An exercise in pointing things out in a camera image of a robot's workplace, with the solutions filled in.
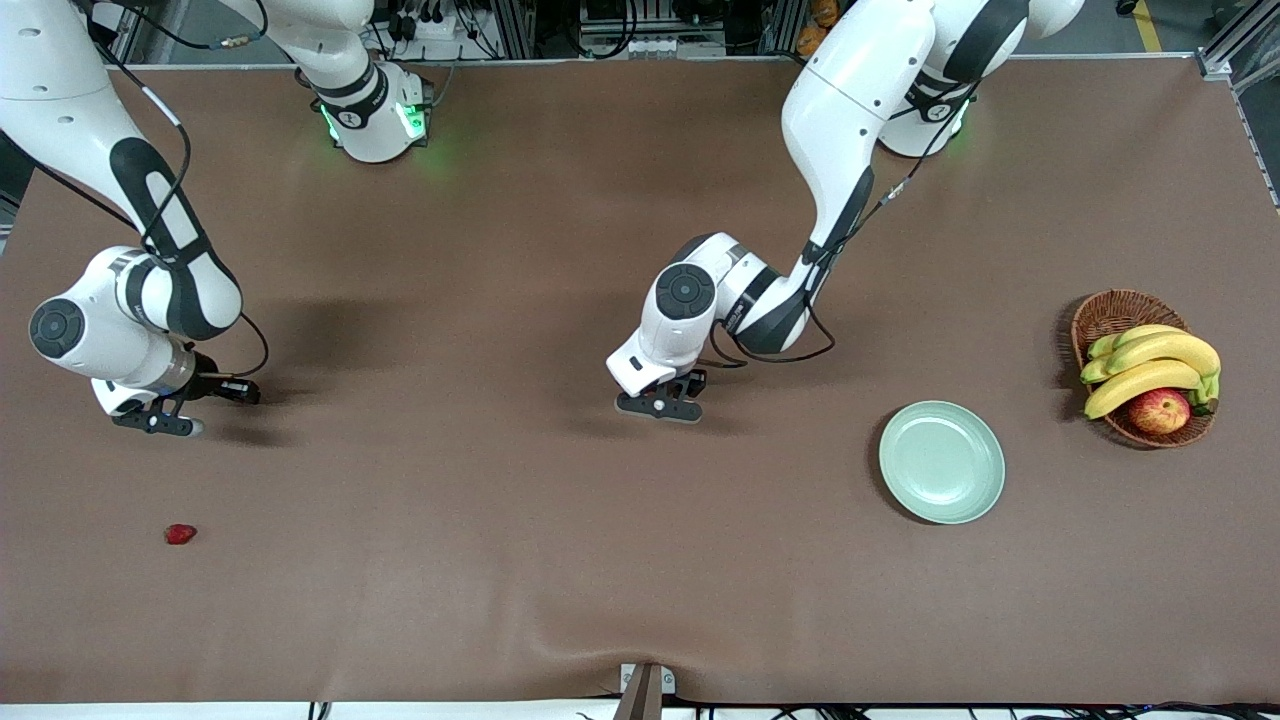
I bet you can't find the pale green round plate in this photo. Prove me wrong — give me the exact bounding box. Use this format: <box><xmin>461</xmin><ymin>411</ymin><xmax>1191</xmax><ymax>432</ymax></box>
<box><xmin>879</xmin><ymin>401</ymin><xmax>1006</xmax><ymax>525</ymax></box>

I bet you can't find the brown table mat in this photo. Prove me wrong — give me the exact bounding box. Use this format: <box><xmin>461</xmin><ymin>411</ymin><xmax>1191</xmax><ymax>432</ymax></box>
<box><xmin>0</xmin><ymin>58</ymin><xmax>1280</xmax><ymax>706</ymax></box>

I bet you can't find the white terminal block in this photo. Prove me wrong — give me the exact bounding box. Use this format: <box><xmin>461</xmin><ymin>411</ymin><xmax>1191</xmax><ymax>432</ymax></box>
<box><xmin>620</xmin><ymin>35</ymin><xmax>726</xmax><ymax>58</ymax></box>

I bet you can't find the orange bread pile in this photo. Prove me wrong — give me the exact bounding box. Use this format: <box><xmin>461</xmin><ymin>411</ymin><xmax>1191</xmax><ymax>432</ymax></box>
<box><xmin>797</xmin><ymin>0</ymin><xmax>846</xmax><ymax>56</ymax></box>

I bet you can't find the white power strip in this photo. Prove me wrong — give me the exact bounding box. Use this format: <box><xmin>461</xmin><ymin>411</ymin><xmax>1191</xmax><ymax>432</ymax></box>
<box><xmin>395</xmin><ymin>8</ymin><xmax>456</xmax><ymax>41</ymax></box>

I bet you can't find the brown wicker basket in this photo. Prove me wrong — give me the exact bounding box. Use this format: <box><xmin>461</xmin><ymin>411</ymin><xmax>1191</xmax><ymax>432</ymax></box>
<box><xmin>1071</xmin><ymin>289</ymin><xmax>1217</xmax><ymax>449</ymax></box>

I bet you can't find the red apple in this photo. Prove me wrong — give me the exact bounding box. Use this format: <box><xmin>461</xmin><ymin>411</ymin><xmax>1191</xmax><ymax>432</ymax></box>
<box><xmin>1127</xmin><ymin>389</ymin><xmax>1192</xmax><ymax>436</ymax></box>

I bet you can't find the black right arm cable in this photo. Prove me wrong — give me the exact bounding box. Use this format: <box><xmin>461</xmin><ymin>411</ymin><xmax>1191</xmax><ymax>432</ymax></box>
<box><xmin>75</xmin><ymin>0</ymin><xmax>271</xmax><ymax>381</ymax></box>

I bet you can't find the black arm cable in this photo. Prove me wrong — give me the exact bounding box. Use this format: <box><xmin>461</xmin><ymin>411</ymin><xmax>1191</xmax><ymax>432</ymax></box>
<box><xmin>710</xmin><ymin>80</ymin><xmax>979</xmax><ymax>366</ymax></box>
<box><xmin>75</xmin><ymin>0</ymin><xmax>271</xmax><ymax>381</ymax></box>

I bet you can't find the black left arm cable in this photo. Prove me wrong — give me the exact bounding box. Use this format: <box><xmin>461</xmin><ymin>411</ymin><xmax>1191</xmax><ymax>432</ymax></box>
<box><xmin>710</xmin><ymin>80</ymin><xmax>979</xmax><ymax>366</ymax></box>

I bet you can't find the metal table edge bracket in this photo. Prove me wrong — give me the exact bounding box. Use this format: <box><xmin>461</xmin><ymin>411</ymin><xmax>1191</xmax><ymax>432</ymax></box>
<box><xmin>620</xmin><ymin>663</ymin><xmax>676</xmax><ymax>720</ymax></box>

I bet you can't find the aluminium frame post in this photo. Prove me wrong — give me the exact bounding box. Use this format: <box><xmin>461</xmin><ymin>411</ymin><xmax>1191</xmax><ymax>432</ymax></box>
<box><xmin>760</xmin><ymin>0</ymin><xmax>806</xmax><ymax>56</ymax></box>
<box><xmin>488</xmin><ymin>0</ymin><xmax>536</xmax><ymax>59</ymax></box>

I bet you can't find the aluminium corner rail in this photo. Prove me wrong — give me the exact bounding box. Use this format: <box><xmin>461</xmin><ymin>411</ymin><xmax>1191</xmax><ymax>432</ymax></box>
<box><xmin>1195</xmin><ymin>0</ymin><xmax>1280</xmax><ymax>211</ymax></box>

